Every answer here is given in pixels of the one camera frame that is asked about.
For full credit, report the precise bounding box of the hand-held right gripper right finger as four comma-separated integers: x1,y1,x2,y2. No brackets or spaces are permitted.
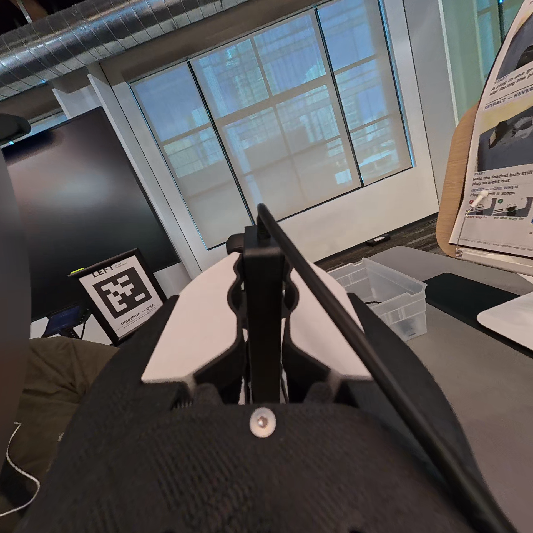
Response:
283,255,373,404

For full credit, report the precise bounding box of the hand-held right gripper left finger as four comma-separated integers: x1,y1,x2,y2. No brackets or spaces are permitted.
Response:
141,252,250,404

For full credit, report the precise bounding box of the black multi-port usb hub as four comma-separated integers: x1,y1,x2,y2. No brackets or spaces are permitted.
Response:
243,225,286,404

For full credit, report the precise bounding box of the clear plastic bin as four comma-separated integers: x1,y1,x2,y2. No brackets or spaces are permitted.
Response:
328,257,428,343

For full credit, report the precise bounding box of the black hub usb cable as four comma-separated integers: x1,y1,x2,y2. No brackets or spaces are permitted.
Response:
256,203,519,533

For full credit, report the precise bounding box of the black framed tag sign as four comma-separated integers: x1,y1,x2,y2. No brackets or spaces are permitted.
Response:
67,248,168,346

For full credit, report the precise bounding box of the small black device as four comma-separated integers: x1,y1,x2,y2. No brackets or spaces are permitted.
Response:
42,303,90,339

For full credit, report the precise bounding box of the person's leg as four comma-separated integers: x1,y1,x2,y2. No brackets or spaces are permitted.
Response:
17,336,121,492

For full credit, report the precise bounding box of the black desk mat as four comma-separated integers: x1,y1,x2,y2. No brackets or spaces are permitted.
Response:
421,273,522,334

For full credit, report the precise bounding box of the large black screen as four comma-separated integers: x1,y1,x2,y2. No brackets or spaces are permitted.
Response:
0,106,182,321

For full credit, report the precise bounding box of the white metal document stand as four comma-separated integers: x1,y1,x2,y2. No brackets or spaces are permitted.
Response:
456,189,533,359

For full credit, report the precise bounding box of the large window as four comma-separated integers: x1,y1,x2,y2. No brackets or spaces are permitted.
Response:
129,0,415,250

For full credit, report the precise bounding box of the printed instruction sheet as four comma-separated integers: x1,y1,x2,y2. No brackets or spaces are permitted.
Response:
449,0,533,259

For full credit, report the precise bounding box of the thin white cable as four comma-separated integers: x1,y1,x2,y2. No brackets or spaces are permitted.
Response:
6,421,41,516

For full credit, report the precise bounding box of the silver ventilation duct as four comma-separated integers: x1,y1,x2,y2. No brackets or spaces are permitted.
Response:
0,0,334,100

